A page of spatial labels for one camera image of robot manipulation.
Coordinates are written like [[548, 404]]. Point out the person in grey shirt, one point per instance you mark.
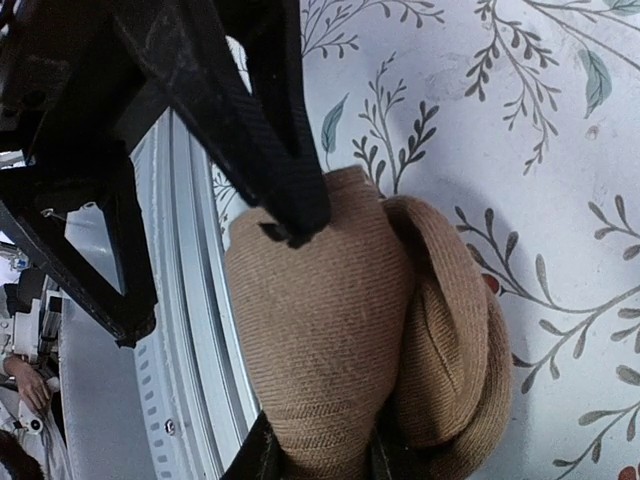
[[23, 455]]

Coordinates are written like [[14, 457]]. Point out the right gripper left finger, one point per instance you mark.
[[259, 457]]

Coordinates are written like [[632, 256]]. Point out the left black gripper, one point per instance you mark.
[[72, 75]]

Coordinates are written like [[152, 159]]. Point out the floral table mat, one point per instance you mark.
[[519, 121]]

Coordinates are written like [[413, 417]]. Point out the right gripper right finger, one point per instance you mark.
[[389, 461]]

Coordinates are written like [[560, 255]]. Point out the brown ribbed sock pair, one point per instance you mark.
[[382, 321]]

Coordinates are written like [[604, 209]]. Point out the aluminium front rail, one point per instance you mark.
[[179, 404]]

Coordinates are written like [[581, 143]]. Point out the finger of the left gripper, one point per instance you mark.
[[232, 71], [78, 219]]

